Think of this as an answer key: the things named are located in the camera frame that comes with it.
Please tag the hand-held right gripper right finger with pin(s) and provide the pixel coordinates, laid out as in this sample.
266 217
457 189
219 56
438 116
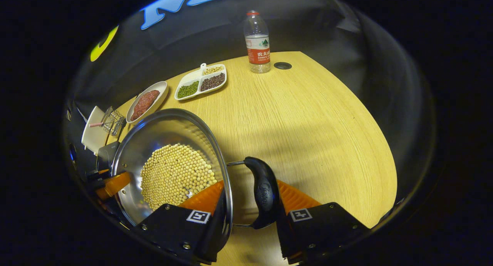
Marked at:
327 227

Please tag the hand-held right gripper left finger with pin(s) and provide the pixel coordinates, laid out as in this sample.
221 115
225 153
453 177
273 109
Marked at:
173 227

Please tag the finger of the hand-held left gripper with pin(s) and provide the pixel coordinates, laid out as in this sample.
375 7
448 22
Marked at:
113 183

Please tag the black induction cooktop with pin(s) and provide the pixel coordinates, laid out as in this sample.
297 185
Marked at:
106 156

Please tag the pile of yellow soybeans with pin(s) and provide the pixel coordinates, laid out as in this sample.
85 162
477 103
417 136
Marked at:
177 177

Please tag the white toaster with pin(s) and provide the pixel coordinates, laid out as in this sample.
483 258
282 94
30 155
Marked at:
92 137

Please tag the red meat slices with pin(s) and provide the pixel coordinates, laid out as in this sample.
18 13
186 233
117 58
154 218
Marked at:
144 104

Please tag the white oval plate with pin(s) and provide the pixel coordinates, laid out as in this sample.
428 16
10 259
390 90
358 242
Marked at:
161 89

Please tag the white divided bean dish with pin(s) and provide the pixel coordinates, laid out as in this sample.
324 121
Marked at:
196 78

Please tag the clear water bottle red label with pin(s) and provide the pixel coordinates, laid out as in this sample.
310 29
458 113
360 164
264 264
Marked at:
257 54

